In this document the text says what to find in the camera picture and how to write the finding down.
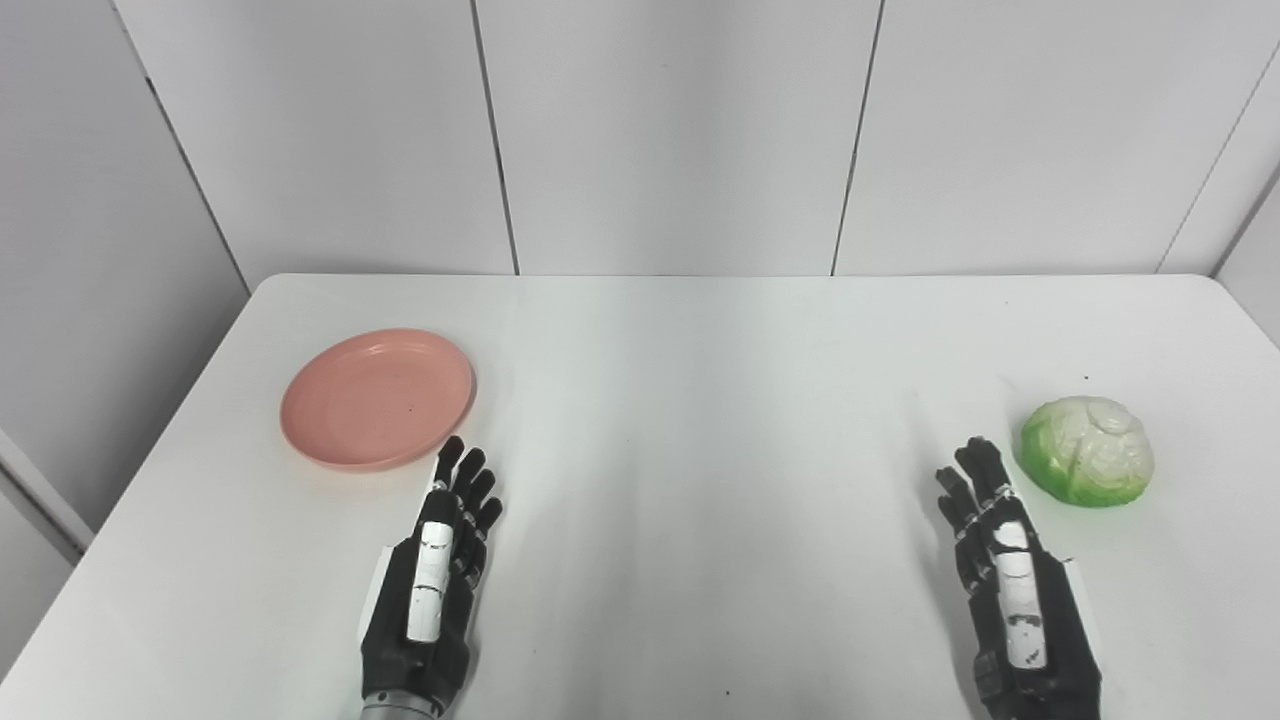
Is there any green white cabbage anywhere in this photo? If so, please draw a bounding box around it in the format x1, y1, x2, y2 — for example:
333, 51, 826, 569
1020, 396, 1155, 508

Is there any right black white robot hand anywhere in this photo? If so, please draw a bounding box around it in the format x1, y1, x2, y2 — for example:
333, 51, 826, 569
936, 436, 1103, 720

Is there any pink round plate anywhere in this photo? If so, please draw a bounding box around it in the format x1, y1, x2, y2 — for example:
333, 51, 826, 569
280, 329, 476, 473

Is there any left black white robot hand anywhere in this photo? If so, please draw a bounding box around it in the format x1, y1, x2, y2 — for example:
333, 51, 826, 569
360, 435, 504, 713

